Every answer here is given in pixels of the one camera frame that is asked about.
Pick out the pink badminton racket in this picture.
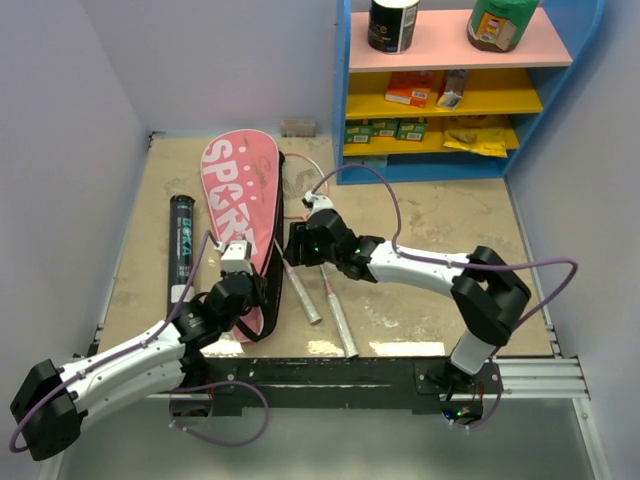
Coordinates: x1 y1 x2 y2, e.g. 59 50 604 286
283 260 322 325
282 153 359 359

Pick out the black shuttlecock tube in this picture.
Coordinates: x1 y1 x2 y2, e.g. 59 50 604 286
166 194 195 314

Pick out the pink racket bag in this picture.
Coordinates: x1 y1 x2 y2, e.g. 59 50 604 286
200 129 284 343

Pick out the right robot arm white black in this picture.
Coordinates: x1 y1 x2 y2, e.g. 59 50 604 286
284 209 531 393

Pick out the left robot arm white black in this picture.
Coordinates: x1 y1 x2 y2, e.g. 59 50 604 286
9 271 267 461

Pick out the green box left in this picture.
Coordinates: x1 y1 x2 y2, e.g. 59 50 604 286
344 120 373 144

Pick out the green box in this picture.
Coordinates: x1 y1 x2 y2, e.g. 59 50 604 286
396 117 428 142
371 118 399 138
344 120 373 144

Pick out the green box middle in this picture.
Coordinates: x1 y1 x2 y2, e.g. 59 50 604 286
371 118 399 138

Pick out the green box right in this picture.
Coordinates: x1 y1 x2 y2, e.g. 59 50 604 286
396 117 428 142

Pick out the orange box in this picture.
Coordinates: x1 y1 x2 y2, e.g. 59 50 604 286
385 71 434 108

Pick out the blue shelf unit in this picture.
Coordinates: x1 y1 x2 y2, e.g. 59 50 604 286
332 1 604 184

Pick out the yellow snack bag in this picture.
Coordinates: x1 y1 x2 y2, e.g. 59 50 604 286
443 127 507 158

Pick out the silver brown pouch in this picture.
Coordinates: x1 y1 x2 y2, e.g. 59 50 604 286
436 69 469 111

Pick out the black white can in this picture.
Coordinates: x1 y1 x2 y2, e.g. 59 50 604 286
367 0 419 54

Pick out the green brown jar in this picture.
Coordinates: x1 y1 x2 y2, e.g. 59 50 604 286
467 0 539 53

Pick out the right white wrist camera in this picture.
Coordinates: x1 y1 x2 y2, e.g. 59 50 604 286
302 191 334 216

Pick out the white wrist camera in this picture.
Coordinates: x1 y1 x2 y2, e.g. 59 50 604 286
219 239 254 275
302 191 334 216

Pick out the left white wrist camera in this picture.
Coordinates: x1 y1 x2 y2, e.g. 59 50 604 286
219 239 254 275

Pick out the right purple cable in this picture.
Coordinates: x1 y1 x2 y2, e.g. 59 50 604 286
304 163 580 431

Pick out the purple cable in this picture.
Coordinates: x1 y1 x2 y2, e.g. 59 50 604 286
304 163 580 431
8 229 271 454

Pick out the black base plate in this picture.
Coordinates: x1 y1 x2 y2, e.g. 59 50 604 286
170 357 503 418

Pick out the brown wall block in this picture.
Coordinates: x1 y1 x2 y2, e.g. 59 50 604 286
280 118 317 138

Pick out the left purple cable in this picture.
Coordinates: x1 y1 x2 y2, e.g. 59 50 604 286
8 229 271 454

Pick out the aluminium rail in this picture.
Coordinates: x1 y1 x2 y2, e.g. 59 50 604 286
64 355 594 401

